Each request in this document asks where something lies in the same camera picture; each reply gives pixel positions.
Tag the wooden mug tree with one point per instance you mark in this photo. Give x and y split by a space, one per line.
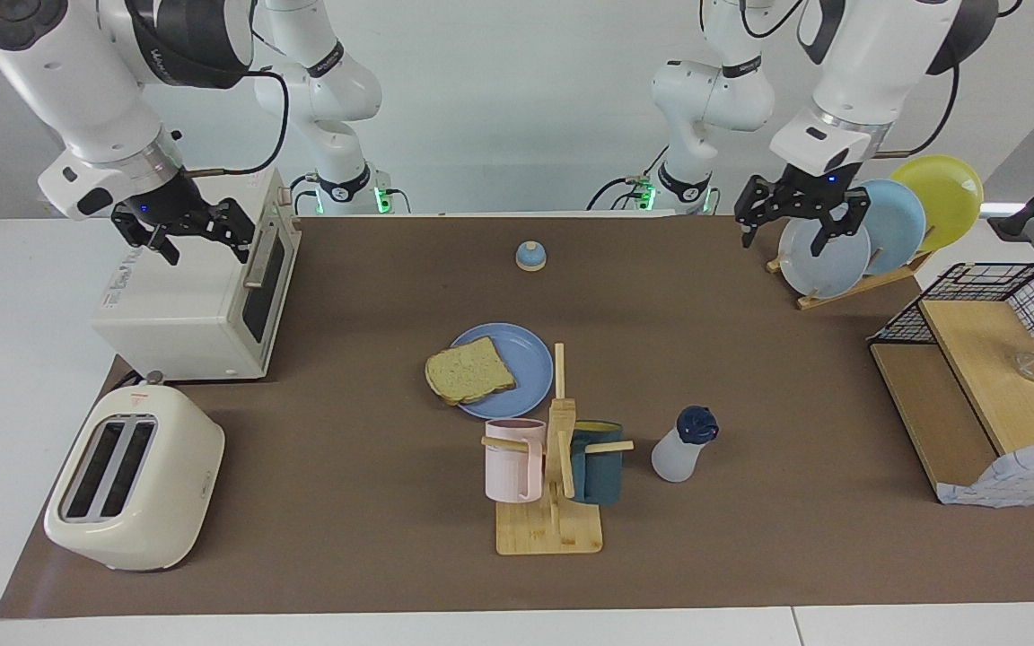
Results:
548 529

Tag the toasted bread slice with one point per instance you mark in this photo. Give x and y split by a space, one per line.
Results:
468 372

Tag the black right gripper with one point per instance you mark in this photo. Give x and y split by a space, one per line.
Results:
167 211

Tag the grey round plate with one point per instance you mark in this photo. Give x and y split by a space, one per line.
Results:
831 269

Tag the white checkered cloth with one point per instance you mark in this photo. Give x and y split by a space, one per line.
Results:
1011 475

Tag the yellow round plate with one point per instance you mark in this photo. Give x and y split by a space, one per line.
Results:
948 193

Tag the squeeze bottle with navy cap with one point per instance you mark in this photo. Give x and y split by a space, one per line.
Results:
679 458

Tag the dark teal mug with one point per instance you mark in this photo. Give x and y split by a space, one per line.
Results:
598 471

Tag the cream two-slot toaster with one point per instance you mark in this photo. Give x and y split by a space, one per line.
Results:
149 484

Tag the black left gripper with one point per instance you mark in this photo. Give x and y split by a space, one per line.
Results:
809 197

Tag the white toaster oven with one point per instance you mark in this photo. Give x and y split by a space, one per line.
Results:
185 305

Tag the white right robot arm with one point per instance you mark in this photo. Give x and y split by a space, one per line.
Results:
77 99

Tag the pink mug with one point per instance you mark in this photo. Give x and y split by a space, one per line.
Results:
508 467

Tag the brown table mat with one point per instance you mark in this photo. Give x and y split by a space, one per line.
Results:
750 502

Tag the light blue round plate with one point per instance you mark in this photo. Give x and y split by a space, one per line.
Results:
894 224

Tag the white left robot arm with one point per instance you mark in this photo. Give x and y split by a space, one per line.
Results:
876 72

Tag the wooden plate rack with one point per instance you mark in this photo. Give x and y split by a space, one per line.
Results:
849 292

